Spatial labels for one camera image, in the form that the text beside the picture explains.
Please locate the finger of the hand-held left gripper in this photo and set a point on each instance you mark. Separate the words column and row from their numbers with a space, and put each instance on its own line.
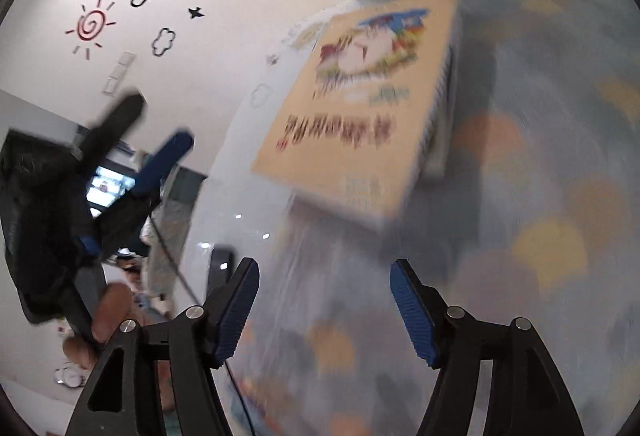
column 165, row 156
column 120, row 114

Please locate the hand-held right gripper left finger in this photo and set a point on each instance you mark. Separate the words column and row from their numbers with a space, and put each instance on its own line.
column 235, row 311

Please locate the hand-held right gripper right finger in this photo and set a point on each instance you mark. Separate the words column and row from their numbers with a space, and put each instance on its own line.
column 415, row 316

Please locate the beige picture book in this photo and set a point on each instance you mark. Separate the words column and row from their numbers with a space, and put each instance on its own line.
column 360, row 116

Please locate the person's left hand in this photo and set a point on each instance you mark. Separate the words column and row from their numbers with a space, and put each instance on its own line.
column 112, row 311

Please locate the bright display screen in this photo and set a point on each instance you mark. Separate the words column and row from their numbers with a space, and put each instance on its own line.
column 107, row 186

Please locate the white light switch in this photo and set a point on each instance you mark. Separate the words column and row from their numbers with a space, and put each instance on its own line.
column 119, row 72

